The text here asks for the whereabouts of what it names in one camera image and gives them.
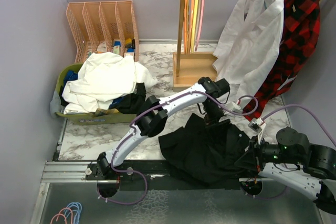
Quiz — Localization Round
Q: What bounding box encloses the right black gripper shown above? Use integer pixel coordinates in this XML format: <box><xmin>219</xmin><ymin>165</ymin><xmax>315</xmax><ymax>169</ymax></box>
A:
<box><xmin>234</xmin><ymin>134</ymin><xmax>302</xmax><ymax>170</ymax></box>

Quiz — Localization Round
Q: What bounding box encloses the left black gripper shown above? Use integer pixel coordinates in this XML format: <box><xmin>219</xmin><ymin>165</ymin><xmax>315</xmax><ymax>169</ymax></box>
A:
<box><xmin>201</xmin><ymin>100</ymin><xmax>230</xmax><ymax>141</ymax></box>

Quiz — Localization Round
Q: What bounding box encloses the pink hanger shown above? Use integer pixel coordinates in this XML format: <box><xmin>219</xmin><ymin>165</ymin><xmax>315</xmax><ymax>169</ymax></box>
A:
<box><xmin>50</xmin><ymin>207</ymin><xmax>77</xmax><ymax>224</ymax></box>
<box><xmin>195</xmin><ymin>0</ymin><xmax>205</xmax><ymax>51</ymax></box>

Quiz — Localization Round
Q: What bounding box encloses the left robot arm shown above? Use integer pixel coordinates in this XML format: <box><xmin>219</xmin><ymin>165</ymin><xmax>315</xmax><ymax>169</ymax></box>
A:
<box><xmin>95</xmin><ymin>77</ymin><xmax>230</xmax><ymax>179</ymax></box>

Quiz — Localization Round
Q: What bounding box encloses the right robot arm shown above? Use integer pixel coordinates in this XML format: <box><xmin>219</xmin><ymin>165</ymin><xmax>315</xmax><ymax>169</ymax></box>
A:
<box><xmin>241</xmin><ymin>127</ymin><xmax>335</xmax><ymax>215</ymax></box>

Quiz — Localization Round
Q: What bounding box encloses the white hanging shirt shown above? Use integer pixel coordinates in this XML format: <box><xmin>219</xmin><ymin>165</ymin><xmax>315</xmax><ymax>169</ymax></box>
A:
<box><xmin>213</xmin><ymin>0</ymin><xmax>284</xmax><ymax>108</ymax></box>

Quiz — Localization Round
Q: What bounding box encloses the yellow hanger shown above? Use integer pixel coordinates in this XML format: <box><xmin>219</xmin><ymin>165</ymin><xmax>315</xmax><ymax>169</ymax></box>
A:
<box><xmin>191</xmin><ymin>0</ymin><xmax>199</xmax><ymax>52</ymax></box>

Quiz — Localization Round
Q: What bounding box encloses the orange hanger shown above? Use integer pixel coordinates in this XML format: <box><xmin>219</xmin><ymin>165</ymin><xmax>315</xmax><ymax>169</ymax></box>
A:
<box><xmin>183</xmin><ymin>0</ymin><xmax>189</xmax><ymax>54</ymax></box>

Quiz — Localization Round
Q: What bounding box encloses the white shirt in basket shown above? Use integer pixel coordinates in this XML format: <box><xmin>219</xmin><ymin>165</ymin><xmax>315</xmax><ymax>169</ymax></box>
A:
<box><xmin>62</xmin><ymin>52</ymin><xmax>157</xmax><ymax>114</ymax></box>

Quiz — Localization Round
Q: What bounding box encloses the red black plaid shirt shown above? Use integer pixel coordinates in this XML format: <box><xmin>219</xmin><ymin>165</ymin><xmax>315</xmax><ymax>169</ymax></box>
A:
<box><xmin>244</xmin><ymin>0</ymin><xmax>321</xmax><ymax>121</ymax></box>

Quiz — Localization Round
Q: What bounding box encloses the blue hanger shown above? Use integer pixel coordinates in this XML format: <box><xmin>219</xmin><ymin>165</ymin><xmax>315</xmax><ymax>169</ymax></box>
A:
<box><xmin>67</xmin><ymin>202</ymin><xmax>82</xmax><ymax>224</ymax></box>

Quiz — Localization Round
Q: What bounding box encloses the pink hanger on floor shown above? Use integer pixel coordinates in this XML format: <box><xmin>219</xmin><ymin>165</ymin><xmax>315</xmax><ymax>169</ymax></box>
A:
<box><xmin>50</xmin><ymin>207</ymin><xmax>77</xmax><ymax>224</ymax></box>

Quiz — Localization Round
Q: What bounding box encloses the wooden clothes rack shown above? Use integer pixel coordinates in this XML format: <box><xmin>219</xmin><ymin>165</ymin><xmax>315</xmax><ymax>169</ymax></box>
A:
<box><xmin>173</xmin><ymin>0</ymin><xmax>217</xmax><ymax>92</ymax></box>

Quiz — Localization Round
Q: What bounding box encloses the green laundry basket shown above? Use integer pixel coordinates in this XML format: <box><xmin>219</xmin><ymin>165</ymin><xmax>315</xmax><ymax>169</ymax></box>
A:
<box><xmin>49</xmin><ymin>63</ymin><xmax>136</xmax><ymax>125</ymax></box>

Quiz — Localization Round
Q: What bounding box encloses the pink mesh file organizer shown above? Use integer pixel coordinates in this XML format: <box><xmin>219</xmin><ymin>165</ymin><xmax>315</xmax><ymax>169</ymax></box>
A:
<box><xmin>66</xmin><ymin>0</ymin><xmax>139</xmax><ymax>63</ymax></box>

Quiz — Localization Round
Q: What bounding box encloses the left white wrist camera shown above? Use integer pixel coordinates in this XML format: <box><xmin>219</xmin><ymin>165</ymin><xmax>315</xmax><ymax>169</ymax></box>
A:
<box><xmin>225</xmin><ymin>102</ymin><xmax>243</xmax><ymax>115</ymax></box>

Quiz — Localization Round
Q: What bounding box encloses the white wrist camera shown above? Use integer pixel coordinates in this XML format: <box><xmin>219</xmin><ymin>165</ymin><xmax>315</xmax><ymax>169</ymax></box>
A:
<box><xmin>225</xmin><ymin>102</ymin><xmax>243</xmax><ymax>115</ymax></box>
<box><xmin>248</xmin><ymin>118</ymin><xmax>266</xmax><ymax>133</ymax></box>

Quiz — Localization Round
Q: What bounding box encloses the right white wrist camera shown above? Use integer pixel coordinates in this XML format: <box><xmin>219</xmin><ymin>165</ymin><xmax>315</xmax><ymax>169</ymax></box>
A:
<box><xmin>248</xmin><ymin>118</ymin><xmax>266</xmax><ymax>133</ymax></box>

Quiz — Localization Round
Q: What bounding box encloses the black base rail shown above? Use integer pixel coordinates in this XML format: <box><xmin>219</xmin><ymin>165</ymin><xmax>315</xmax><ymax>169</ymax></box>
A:
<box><xmin>85</xmin><ymin>160</ymin><xmax>266</xmax><ymax>194</ymax></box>

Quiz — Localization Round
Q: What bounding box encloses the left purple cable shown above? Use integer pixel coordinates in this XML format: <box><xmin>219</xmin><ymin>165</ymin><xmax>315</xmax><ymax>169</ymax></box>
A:
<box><xmin>98</xmin><ymin>90</ymin><xmax>259</xmax><ymax>205</ymax></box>

